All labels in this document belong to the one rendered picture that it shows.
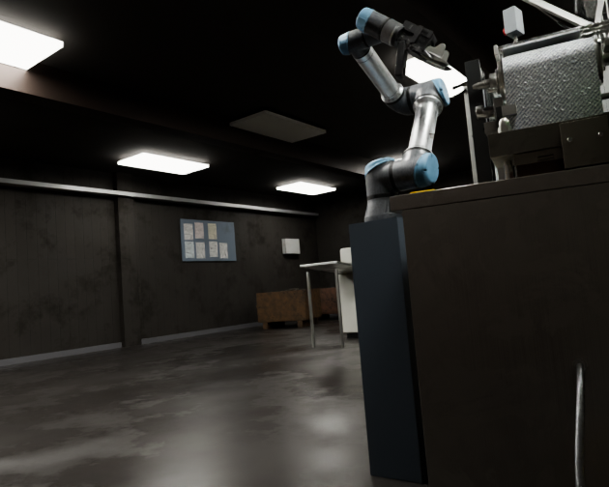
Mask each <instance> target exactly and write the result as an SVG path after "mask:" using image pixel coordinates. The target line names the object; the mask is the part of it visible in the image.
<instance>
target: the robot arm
mask: <svg viewBox="0 0 609 487"><path fill-rule="evenodd" d="M356 26H357V28H358V29H355V30H352V31H350V32H349V31H348V32H347V33H345V34H343V35H341V36H339V38H338V47H339V50H340V52H341V53H342V54H343V55H350V54H352V56H353V57H354V58H355V60H356V61H357V62H358V64H359V65H360V66H361V68H362V69H363V71H364V72H365V73H366V75H367V76H368V77H369V79H370V80H371V81H372V83H373V84H374V85H375V87H376V88H377V89H378V91H379V92H380V93H381V98H382V100H383V102H384V103H385V104H386V105H387V106H388V107H389V108H390V109H392V110H394V111H395V112H397V113H400V114H403V115H415V119H414V124H413V128H412V133H411V138H410V142H409V147H408V149H406V150H405V151H404V153H403V155H402V159H398V160H394V158H379V159H376V160H373V161H371V162H370V163H369V164H368V165H367V166H366V167H365V169H364V172H365V175H364V178H365V184H366V195H367V207H366V212H365V217H364V222H367V221H372V220H378V219H384V218H391V217H403V216H402V215H399V214H396V213H393V212H391V203H390V197H392V196H397V195H398V192H399V191H405V190H410V189H416V188H425V187H427V186H432V185H434V184H435V182H436V181H437V179H438V174H439V169H438V167H439V164H438V160H437V159H436V157H435V155H433V153H432V152H431V150H432V144H433V139H434V133H435V128H436V122H437V117H438V116H439V115H440V114H441V113H442V110H443V107H446V106H448V105H449V104H450V96H449V92H448V89H447V86H446V84H445V82H444V80H443V79H442V78H435V79H431V80H428V81H424V82H422V83H419V84H415V85H412V86H409V87H403V86H402V85H401V84H400V83H398V82H396V81H395V80H394V78H393V77H392V75H391V73H390V72H389V70H388V69H387V68H386V66H385V65H384V63H383V62H382V60H381V59H380V58H379V56H378V55H377V53H376V52H375V50H374V49H373V47H372V46H373V45H376V44H379V43H386V44H388V45H390V46H393V47H395V48H397V53H396V63H395V71H394V75H395V76H396V78H397V79H398V80H404V79H405V74H406V65H407V55H408V54H409V55H412V56H413V57H414V58H416V59H418V60H420V61H423V62H424V63H425V64H427V65H429V66H432V67H434V68H436V69H439V70H442V71H451V70H452V68H450V67H448V66H449V65H450V64H449V63H448V62H447V60H448V57H449V52H448V51H447V50H445V48H446V45H445V44H444V43H440V44H439V45H438V46H436V47H434V46H435V43H436V42H437V41H438V40H436V37H435V35H434V34H433V31H431V30H429V29H427V28H425V27H423V26H421V25H420V26H418V25H416V24H414V23H412V22H410V21H408V20H405V22H404V23H403V25H402V24H401V23H399V22H397V21H395V20H394V19H393V18H389V17H387V16H385V15H383V14H380V13H378V12H376V11H374V10H371V9H369V8H364V9H362V10H361V11H360V13H359V14H358V17H357V20H356Z"/></svg>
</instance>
